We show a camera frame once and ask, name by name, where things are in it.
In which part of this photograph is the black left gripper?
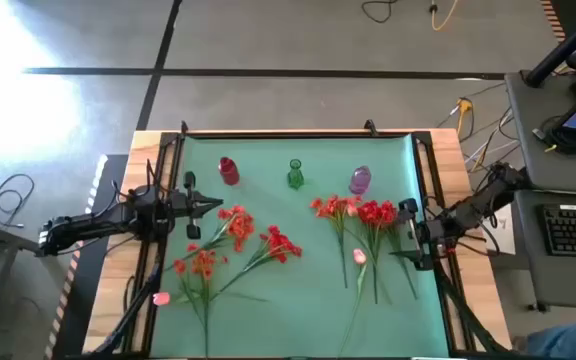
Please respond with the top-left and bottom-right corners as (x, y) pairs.
(166, 170), (203, 240)

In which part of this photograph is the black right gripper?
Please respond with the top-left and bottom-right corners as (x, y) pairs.
(398, 197), (444, 272)

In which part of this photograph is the red ribbed glass vase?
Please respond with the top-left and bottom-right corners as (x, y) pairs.
(217, 156), (241, 187)

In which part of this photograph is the orange artificial flower bunch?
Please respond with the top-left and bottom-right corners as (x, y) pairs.
(309, 193), (364, 290)
(164, 203), (257, 275)

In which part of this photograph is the small orange flower bunch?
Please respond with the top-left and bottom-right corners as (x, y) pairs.
(171, 241), (269, 359)

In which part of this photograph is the purple ribbed glass vase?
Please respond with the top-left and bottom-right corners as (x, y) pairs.
(348, 165), (373, 196)

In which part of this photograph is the green glass vase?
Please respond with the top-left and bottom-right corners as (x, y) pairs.
(286, 158), (305, 191)

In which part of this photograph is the white paper sheet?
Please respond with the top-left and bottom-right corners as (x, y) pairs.
(492, 203), (518, 256)

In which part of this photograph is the green table mat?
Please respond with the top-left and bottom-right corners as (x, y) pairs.
(148, 133), (450, 359)

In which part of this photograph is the grey keyboard desk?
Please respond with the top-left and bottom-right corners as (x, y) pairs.
(511, 188), (576, 312)

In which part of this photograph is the black striped-edge floor mat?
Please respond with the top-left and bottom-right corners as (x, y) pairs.
(42, 153), (132, 360)

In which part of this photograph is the black keyboard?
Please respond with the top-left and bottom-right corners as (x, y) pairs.
(539, 203), (576, 260)

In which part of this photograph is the person's leg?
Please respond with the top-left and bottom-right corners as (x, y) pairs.
(524, 319), (576, 360)

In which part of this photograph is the black pole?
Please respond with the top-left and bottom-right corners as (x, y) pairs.
(524, 3), (576, 89)

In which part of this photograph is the black table frame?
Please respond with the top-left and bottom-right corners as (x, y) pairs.
(87, 119), (514, 360)

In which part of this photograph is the yellow cable connector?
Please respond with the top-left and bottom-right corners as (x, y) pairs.
(455, 97), (474, 136)

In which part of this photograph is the black floor cable loop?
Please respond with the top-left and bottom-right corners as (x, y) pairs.
(0, 173), (37, 230)

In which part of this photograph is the yellow cable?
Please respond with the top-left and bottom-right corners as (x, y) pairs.
(430, 0), (462, 32)

